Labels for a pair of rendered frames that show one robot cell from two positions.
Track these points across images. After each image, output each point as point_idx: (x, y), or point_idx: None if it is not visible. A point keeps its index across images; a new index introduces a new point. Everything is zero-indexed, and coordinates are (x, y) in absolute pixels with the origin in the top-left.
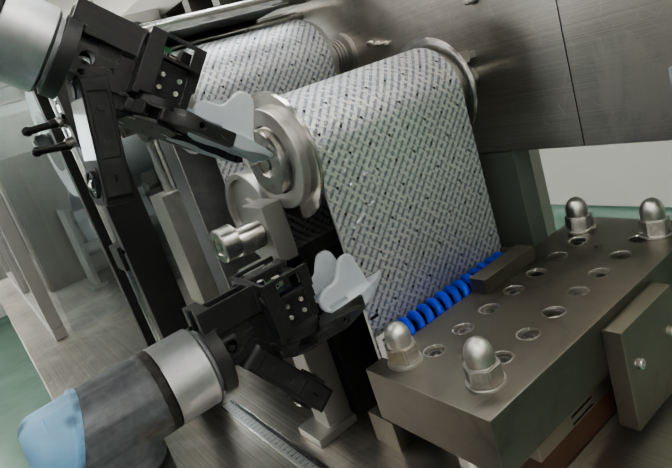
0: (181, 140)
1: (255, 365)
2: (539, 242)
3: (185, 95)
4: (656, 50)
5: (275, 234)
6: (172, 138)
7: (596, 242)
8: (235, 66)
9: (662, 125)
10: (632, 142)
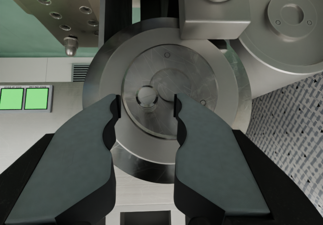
0: (187, 187)
1: None
2: None
3: None
4: (55, 120)
5: None
6: (217, 206)
7: (87, 33)
8: (314, 198)
9: (59, 88)
10: (74, 81)
